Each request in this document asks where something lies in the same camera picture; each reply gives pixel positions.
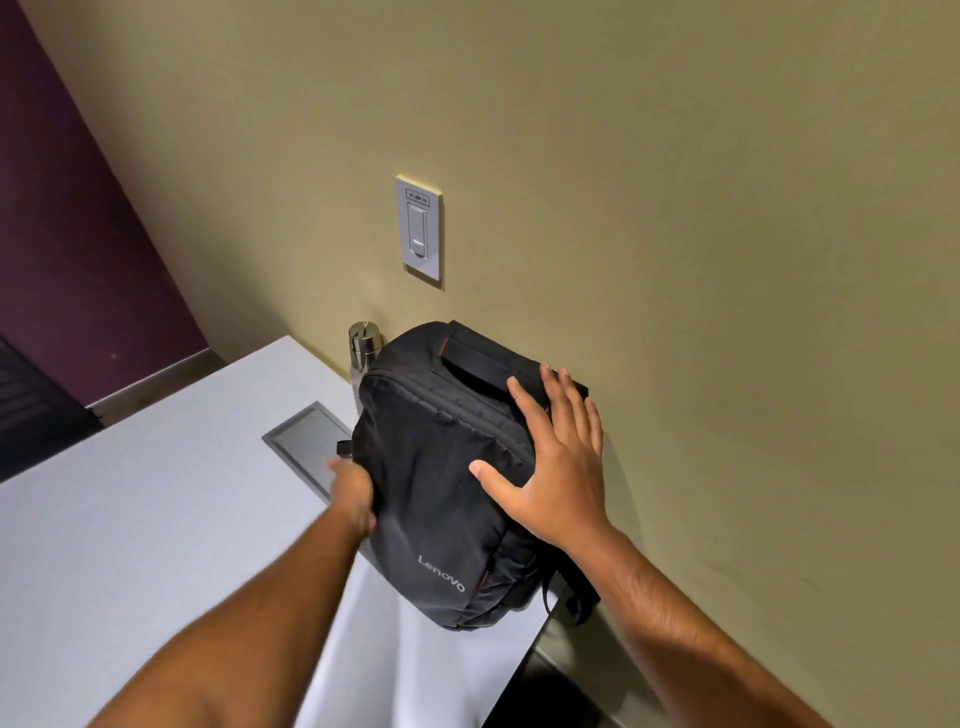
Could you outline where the person's right hand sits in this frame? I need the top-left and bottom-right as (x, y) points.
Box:
(468, 364), (610, 553)

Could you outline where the person's left hand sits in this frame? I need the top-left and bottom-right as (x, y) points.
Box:
(327, 457), (378, 538)

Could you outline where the black backpack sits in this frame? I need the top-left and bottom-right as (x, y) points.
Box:
(336, 320), (601, 631)

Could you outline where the person's left forearm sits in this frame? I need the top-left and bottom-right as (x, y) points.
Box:
(86, 507), (361, 728)

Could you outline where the person's right forearm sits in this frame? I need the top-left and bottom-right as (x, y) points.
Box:
(574, 525), (837, 728)

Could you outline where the stainless steel water bottle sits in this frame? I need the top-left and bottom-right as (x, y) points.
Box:
(347, 319), (385, 387)

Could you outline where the dark slatted panel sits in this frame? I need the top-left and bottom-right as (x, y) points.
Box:
(0, 336), (105, 483)

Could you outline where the grey table cable hatch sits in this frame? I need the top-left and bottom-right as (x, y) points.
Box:
(261, 401), (357, 502)

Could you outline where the white wall switch plate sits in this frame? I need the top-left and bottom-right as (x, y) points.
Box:
(394, 174), (444, 284)

